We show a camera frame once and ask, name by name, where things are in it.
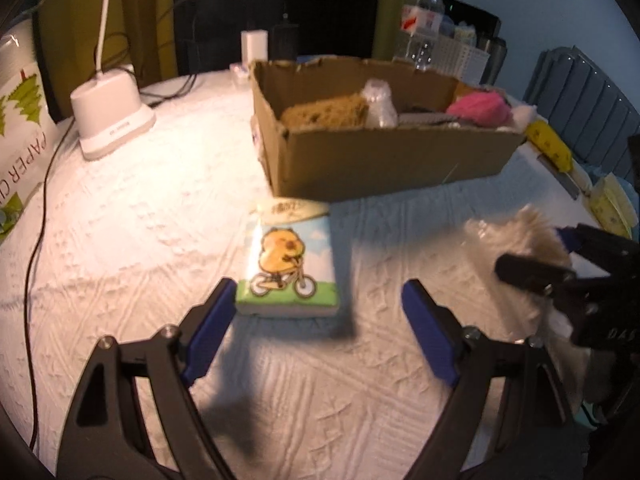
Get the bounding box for clear plastic bag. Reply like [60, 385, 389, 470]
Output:
[464, 204, 577, 342]

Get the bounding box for steel thermos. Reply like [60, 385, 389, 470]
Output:
[477, 35, 509, 87]

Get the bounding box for yellow cloth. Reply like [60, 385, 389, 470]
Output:
[526, 120, 574, 174]

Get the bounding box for white textured tablecloth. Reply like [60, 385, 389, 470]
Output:
[0, 67, 616, 480]

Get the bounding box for yellow tissue pack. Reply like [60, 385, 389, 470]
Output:
[587, 174, 639, 239]

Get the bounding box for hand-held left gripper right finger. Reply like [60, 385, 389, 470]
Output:
[401, 280, 577, 480]

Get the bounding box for white fluffy item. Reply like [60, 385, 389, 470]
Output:
[510, 102, 539, 132]

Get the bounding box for brown sponge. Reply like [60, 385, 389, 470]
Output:
[279, 92, 370, 129]

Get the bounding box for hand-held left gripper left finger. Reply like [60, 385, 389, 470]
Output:
[57, 277, 239, 480]

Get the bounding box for cartoon print tissue pack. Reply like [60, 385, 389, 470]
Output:
[235, 199, 344, 322]

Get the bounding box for pink plush toy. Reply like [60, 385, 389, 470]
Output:
[446, 91, 515, 129]

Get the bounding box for black charger cable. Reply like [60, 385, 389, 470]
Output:
[100, 0, 247, 107]

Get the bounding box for yellow curtain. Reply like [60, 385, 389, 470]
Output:
[37, 0, 177, 122]
[372, 0, 427, 62]

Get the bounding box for white charger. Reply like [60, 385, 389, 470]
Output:
[241, 30, 270, 69]

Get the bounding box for dark cloth item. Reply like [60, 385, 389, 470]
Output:
[397, 105, 459, 129]

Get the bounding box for black monitor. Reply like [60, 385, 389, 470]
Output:
[442, 0, 502, 41]

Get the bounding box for small clear plastic bottle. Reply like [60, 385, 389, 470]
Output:
[361, 79, 400, 129]

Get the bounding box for white paper cup pack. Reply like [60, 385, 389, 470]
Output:
[0, 20, 67, 247]

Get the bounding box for brown cardboard box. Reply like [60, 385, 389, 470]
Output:
[249, 57, 529, 202]

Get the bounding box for white plastic basket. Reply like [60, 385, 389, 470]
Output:
[434, 35, 491, 87]

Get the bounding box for grey padded headboard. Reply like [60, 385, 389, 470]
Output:
[522, 46, 640, 182]

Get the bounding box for black lamp cable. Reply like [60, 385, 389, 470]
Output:
[26, 119, 72, 461]

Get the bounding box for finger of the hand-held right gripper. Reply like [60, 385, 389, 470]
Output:
[552, 224, 640, 273]
[495, 253, 579, 294]

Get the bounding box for clear water bottle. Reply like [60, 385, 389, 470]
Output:
[392, 0, 446, 72]

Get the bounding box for black power adapter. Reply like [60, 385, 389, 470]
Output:
[270, 12, 301, 62]

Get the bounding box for white desk lamp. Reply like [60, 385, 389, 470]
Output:
[70, 0, 157, 162]

